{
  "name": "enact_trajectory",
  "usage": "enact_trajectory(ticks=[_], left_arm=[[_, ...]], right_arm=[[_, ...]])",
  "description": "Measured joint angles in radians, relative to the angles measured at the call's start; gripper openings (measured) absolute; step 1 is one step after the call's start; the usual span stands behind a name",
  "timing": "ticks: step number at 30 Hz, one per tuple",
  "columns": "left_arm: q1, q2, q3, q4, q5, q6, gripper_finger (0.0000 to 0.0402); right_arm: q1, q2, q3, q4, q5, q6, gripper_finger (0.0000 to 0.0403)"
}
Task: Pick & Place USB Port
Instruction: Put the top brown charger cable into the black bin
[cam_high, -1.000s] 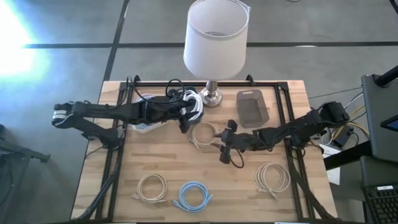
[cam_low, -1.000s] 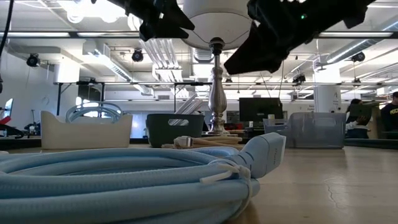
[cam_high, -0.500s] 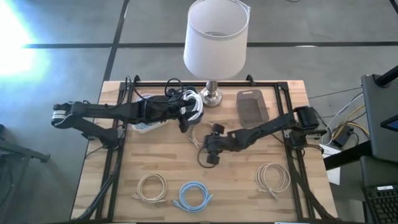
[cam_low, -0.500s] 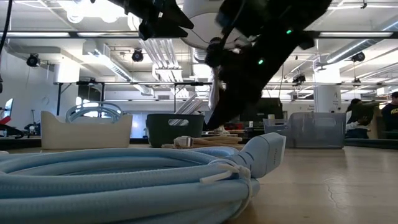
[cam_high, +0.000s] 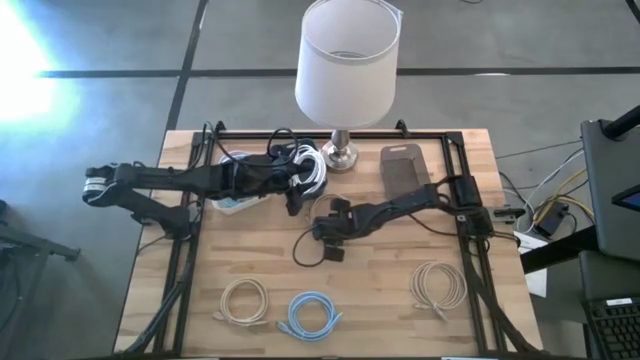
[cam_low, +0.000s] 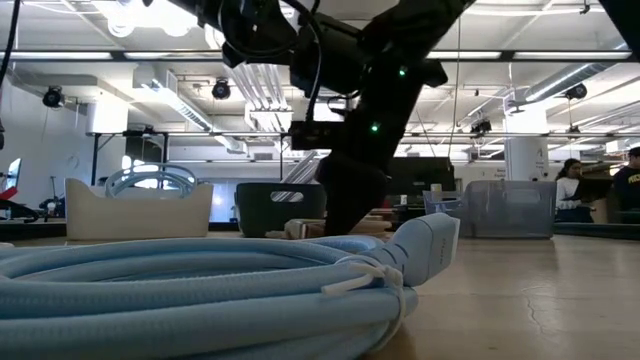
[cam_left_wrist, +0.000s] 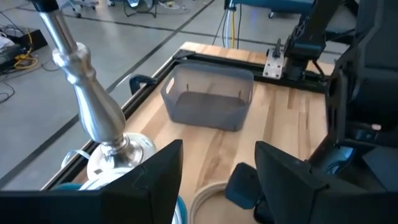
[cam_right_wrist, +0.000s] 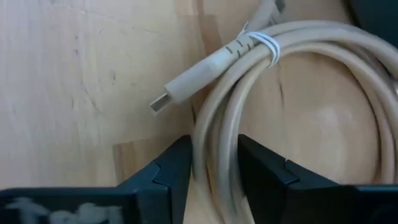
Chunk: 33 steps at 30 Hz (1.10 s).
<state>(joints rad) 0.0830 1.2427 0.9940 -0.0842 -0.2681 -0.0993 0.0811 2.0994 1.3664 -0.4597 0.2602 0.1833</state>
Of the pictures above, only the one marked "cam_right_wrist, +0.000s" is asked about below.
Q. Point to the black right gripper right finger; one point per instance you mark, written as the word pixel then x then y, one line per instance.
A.
pixel 270 193

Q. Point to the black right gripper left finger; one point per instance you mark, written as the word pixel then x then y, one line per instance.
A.
pixel 164 186

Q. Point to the white twist tie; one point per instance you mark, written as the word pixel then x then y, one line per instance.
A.
pixel 270 43

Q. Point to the dark teal plastic bin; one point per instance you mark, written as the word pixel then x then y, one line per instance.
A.
pixel 376 18

